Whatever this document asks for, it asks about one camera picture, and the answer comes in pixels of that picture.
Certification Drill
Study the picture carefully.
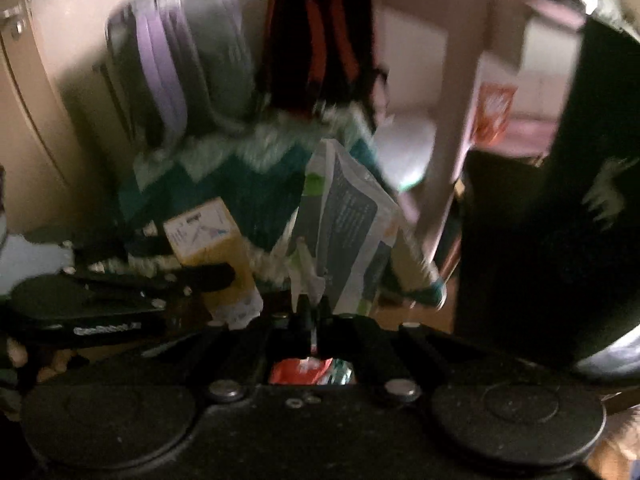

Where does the red green snack packet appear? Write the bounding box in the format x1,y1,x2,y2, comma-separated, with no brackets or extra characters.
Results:
269,356,357,387

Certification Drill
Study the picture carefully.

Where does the white round object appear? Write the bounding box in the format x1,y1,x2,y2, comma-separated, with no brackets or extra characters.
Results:
374,119,437,192

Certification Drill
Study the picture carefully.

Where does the grey purple backpack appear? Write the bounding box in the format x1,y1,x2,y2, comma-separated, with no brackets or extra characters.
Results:
92,0,257,153

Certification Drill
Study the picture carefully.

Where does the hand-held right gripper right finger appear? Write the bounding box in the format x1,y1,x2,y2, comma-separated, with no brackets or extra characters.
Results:
316,298,503,405

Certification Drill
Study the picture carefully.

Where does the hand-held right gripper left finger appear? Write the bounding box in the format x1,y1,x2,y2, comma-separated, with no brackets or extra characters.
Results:
145,296,315,403

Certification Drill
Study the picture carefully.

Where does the person's left hand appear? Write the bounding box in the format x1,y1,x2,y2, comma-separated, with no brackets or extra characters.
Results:
2,335,88,386

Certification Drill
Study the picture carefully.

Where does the white blue printed paper packet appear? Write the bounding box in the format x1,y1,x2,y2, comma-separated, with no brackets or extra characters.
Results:
289,137,401,317

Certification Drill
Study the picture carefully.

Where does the cardboard box with orange label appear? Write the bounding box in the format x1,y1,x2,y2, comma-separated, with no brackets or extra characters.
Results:
470,0,588,148

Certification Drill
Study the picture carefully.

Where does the dark green knit sleeve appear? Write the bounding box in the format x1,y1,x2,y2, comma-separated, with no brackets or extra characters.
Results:
117,100,448,311

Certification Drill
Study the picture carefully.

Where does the beige cabinet door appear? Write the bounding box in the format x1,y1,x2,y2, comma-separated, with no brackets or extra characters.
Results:
0,0,71,211

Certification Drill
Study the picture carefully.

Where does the black orange backpack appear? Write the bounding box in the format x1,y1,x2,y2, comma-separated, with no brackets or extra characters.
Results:
255,0,391,123

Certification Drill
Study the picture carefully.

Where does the yellow white carton box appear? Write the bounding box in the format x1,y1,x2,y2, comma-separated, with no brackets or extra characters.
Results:
163,197,264,330

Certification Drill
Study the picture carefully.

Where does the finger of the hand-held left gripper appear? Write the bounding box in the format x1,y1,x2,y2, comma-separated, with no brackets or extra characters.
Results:
70,260,237,297

